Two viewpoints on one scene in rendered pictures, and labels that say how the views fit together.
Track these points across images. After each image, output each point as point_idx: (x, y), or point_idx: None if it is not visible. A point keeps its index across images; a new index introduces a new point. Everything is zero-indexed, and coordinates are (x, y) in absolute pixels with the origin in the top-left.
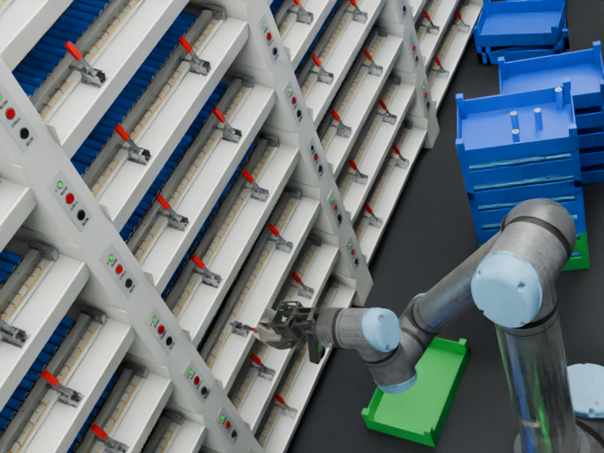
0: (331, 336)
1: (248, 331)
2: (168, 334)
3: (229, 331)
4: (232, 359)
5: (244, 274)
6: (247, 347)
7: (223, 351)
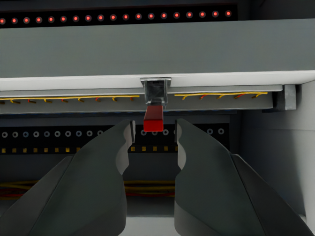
0: None
1: (151, 81)
2: None
3: (170, 92)
4: (243, 77)
5: (50, 113)
6: (187, 54)
7: (221, 84)
